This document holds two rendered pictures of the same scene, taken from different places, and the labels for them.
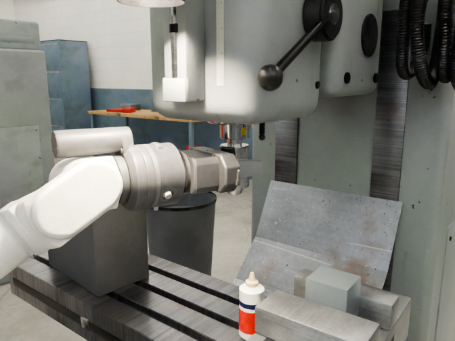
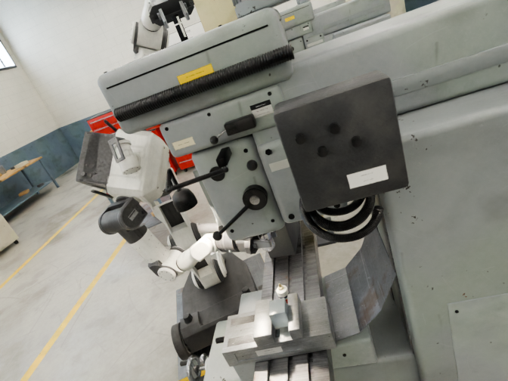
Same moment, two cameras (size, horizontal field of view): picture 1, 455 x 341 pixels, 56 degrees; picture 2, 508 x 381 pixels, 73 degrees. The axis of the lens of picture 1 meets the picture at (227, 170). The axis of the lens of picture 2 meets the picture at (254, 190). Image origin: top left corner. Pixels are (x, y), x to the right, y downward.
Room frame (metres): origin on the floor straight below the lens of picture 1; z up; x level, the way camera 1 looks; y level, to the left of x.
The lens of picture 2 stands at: (0.28, -0.93, 1.86)
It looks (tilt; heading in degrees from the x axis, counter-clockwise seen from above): 24 degrees down; 67
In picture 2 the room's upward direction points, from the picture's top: 22 degrees counter-clockwise
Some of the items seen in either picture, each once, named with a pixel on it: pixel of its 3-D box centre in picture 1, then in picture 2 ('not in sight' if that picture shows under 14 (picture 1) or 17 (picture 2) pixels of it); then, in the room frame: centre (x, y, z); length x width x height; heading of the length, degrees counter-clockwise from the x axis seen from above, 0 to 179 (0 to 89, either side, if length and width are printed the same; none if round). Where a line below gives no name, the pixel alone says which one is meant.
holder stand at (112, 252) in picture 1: (93, 226); (279, 224); (0.86, 0.28, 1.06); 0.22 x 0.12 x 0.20; 46
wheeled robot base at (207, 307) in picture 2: not in sight; (214, 283); (0.57, 0.85, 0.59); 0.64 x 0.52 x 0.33; 71
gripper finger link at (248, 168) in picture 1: (245, 168); (261, 245); (0.62, -0.03, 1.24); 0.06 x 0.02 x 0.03; 123
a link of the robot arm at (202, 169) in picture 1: (182, 173); (243, 240); (0.60, 0.07, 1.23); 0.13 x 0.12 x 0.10; 33
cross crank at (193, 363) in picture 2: not in sight; (201, 367); (0.26, 0.30, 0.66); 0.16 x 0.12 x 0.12; 142
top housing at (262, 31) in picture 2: not in sight; (202, 69); (0.66, -0.02, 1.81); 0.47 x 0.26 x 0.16; 142
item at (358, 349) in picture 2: not in sight; (300, 323); (0.65, -0.01, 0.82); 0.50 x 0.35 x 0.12; 142
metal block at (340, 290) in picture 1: (332, 296); (280, 313); (0.54, -0.15, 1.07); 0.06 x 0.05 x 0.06; 54
